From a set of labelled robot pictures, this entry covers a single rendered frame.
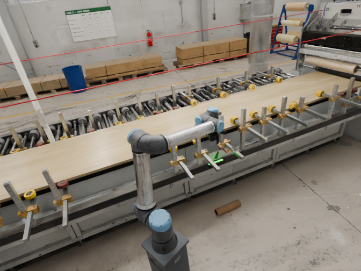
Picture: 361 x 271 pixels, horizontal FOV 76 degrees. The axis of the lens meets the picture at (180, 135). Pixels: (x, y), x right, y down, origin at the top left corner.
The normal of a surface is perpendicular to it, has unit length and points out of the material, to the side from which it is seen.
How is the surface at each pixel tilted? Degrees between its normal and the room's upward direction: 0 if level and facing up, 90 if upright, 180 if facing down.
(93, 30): 90
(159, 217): 5
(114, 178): 90
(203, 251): 0
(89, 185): 90
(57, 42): 90
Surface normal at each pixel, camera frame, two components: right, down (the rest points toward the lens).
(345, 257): -0.10, -0.85
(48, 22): 0.29, 0.47
